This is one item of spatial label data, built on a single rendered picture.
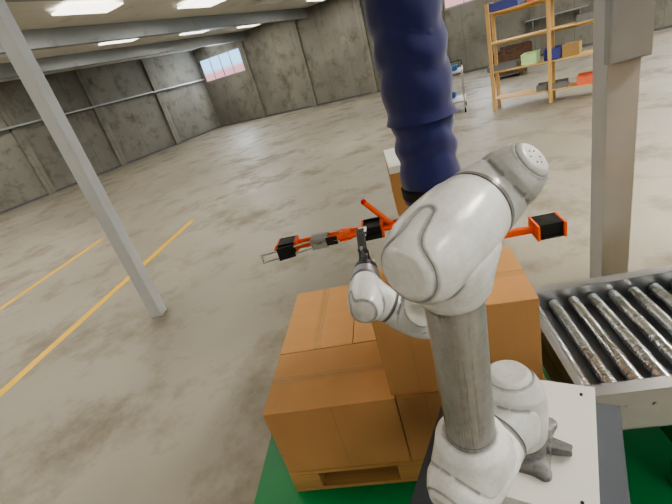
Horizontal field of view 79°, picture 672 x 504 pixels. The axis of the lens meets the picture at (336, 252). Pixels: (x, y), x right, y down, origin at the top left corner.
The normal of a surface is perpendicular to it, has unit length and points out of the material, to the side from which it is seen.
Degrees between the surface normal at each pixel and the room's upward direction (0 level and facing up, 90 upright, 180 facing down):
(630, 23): 90
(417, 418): 90
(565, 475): 4
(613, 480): 0
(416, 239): 35
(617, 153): 90
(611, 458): 0
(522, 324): 90
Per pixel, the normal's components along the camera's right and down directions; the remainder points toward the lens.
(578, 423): -0.28, -0.84
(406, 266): -0.70, 0.44
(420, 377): -0.13, 0.46
